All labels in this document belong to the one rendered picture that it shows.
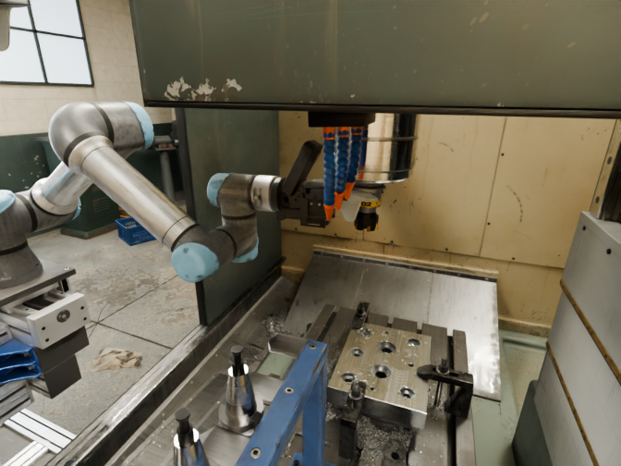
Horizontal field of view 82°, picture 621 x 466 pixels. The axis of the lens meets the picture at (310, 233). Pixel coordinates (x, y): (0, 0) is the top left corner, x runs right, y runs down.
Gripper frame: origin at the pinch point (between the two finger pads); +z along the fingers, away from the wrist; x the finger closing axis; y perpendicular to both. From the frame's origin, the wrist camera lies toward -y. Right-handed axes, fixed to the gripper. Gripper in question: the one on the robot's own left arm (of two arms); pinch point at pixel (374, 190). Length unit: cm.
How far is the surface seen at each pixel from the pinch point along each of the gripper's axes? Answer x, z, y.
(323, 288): -81, -35, 70
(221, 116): -51, -65, -11
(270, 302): -75, -62, 80
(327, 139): 19.4, -3.4, -11.4
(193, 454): 44.4, -10.6, 19.1
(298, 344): 15.9, -9.9, 25.6
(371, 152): 7.9, 0.4, -8.3
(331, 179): 18.6, -3.1, -5.8
